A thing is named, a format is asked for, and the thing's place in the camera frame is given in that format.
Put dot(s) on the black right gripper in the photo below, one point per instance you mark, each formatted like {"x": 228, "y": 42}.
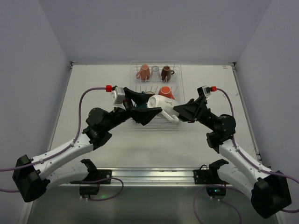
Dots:
{"x": 197, "y": 109}

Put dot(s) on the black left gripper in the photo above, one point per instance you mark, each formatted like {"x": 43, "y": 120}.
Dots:
{"x": 129, "y": 106}

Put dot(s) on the white faceted ceramic mug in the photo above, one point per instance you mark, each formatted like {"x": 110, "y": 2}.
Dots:
{"x": 166, "y": 104}

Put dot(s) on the orange ceramic mug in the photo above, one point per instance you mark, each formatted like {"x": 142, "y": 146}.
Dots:
{"x": 166, "y": 92}

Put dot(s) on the pink ceramic mug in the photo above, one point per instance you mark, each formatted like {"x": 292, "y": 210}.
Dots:
{"x": 144, "y": 73}

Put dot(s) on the dark green ceramic mug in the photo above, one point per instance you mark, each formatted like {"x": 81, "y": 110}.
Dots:
{"x": 142, "y": 106}

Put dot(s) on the blue round ceramic mug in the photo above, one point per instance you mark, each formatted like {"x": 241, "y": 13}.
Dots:
{"x": 148, "y": 93}

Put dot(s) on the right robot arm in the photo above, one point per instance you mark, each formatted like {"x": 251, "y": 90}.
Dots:
{"x": 267, "y": 190}

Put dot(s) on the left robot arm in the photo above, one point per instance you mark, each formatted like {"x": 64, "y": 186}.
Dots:
{"x": 33, "y": 176}

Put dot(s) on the clear drinking glass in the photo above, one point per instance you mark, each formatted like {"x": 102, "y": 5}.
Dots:
{"x": 155, "y": 72}

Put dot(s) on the dark brown ceramic mug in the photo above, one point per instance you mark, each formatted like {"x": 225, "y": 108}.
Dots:
{"x": 166, "y": 73}

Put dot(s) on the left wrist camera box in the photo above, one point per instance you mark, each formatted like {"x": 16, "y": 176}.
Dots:
{"x": 118, "y": 95}

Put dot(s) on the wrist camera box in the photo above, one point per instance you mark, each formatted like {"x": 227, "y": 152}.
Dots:
{"x": 118, "y": 95}
{"x": 206, "y": 90}

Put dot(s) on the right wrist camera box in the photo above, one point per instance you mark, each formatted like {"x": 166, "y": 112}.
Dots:
{"x": 206, "y": 90}

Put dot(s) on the white wire dish rack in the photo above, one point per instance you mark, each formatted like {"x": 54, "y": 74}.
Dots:
{"x": 156, "y": 84}

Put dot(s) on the right black base bracket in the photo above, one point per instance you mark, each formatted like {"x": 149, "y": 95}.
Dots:
{"x": 207, "y": 175}

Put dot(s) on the black base bracket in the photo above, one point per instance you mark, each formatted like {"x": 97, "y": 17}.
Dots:
{"x": 94, "y": 174}
{"x": 207, "y": 175}

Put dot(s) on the aluminium mounting rail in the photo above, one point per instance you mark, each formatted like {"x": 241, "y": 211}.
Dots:
{"x": 147, "y": 176}

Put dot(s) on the left black base bracket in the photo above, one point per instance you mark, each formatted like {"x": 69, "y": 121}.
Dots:
{"x": 94, "y": 174}

